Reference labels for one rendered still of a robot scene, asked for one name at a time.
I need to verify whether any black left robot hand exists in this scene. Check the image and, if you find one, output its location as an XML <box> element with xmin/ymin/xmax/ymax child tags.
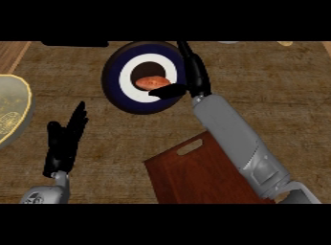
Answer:
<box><xmin>42</xmin><ymin>100</ymin><xmax>91</xmax><ymax>179</ymax></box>

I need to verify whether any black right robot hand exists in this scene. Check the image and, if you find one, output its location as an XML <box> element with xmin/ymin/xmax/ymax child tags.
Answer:
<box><xmin>148</xmin><ymin>40</ymin><xmax>213</xmax><ymax>100</ymax></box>

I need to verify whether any orange sweet potato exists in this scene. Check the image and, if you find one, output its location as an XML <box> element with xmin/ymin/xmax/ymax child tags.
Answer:
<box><xmin>135</xmin><ymin>75</ymin><xmax>173</xmax><ymax>91</ymax></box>

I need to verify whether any navy and white round plate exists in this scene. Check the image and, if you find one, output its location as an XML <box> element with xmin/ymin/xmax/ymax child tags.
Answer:
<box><xmin>101</xmin><ymin>41</ymin><xmax>188</xmax><ymax>115</ymax></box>

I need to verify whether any grey plate with yellow rim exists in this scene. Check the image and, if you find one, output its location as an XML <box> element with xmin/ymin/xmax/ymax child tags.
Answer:
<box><xmin>0</xmin><ymin>74</ymin><xmax>36</xmax><ymax>156</ymax></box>

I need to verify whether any brown woven placemat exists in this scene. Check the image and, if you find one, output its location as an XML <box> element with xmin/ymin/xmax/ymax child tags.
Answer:
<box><xmin>0</xmin><ymin>40</ymin><xmax>331</xmax><ymax>205</ymax></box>

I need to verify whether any black flat object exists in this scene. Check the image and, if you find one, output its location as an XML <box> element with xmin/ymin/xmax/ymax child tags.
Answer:
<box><xmin>41</xmin><ymin>40</ymin><xmax>111</xmax><ymax>48</ymax></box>

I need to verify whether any reddish brown wooden cutting board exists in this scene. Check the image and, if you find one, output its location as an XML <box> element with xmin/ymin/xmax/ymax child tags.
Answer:
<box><xmin>144</xmin><ymin>129</ymin><xmax>277</xmax><ymax>205</ymax></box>

